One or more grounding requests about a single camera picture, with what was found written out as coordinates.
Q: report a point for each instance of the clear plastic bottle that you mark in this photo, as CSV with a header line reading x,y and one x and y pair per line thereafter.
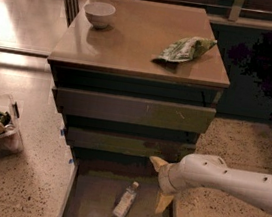
x,y
126,201

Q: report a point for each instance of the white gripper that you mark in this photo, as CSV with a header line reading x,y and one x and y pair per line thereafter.
x,y
166,177

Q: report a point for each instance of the white ceramic bowl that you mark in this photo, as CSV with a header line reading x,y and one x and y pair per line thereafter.
x,y
99,14

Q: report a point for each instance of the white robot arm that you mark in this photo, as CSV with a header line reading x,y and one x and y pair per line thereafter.
x,y
207,171

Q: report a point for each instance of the middle drawer front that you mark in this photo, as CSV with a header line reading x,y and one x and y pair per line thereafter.
x,y
129,145

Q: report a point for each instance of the upper drawer front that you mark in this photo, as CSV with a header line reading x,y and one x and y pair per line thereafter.
x,y
133,110

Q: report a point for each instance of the green chip bag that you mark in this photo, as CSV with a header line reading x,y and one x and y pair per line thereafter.
x,y
186,49

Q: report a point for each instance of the open bottom drawer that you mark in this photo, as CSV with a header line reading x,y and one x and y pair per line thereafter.
x,y
95,190

